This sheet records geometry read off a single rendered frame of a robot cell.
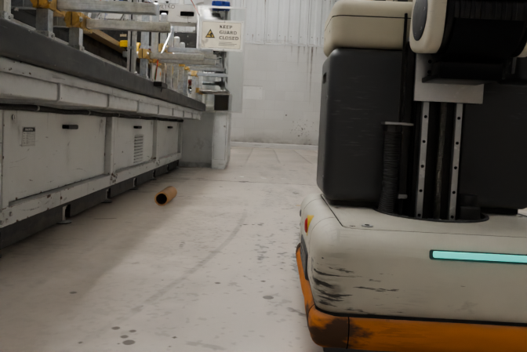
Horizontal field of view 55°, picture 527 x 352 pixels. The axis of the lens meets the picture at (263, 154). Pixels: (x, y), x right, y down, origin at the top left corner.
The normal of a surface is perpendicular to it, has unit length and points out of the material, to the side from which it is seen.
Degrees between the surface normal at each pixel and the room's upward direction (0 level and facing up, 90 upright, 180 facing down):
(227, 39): 90
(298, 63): 90
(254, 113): 90
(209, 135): 90
